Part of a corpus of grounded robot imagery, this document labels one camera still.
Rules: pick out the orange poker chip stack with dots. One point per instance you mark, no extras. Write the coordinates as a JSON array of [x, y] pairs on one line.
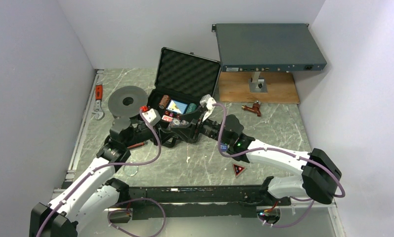
[[164, 102]]

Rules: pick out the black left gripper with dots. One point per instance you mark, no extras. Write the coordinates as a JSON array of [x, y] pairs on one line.
[[163, 135]]

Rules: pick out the grey rack network device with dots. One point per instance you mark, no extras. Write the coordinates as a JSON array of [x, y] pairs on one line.
[[267, 47]]

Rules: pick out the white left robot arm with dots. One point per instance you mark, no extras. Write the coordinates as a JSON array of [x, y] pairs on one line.
[[95, 173]]

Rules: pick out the black poker set case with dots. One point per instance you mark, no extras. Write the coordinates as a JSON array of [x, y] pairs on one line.
[[183, 77]]

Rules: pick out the blue small blind button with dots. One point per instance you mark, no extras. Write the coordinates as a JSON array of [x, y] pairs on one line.
[[223, 147]]

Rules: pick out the wooden base board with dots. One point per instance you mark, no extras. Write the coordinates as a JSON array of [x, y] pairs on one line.
[[267, 87]]

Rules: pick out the black filament spool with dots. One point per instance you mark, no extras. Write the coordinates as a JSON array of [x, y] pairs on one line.
[[127, 101]]

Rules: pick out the red adjustable wrench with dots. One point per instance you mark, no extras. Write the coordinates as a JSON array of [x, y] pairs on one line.
[[97, 111]]

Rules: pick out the brass red valve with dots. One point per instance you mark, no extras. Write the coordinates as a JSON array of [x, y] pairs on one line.
[[255, 108]]

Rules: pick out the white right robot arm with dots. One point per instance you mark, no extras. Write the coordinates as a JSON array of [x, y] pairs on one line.
[[313, 174]]

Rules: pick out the metal device stand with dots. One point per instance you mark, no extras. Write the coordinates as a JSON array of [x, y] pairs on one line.
[[257, 83]]

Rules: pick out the clear round lid left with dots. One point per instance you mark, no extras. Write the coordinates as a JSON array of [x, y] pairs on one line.
[[130, 171]]

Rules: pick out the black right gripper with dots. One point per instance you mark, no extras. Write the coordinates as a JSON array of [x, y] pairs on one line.
[[198, 125]]

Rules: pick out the red playing card deck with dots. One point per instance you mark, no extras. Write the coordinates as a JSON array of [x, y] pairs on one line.
[[167, 118]]

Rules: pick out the green orange chip stack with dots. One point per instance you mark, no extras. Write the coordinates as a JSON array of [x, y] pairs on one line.
[[191, 107]]

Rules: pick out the blue playing card deck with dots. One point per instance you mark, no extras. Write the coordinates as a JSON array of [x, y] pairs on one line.
[[177, 107]]

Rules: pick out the red triangle token lower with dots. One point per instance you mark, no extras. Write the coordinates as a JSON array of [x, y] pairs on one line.
[[238, 169]]

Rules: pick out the red black utility knife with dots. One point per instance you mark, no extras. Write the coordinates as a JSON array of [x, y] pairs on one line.
[[138, 145]]

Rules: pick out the grey poker chip stack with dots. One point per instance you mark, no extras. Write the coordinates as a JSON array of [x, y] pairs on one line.
[[175, 123]]

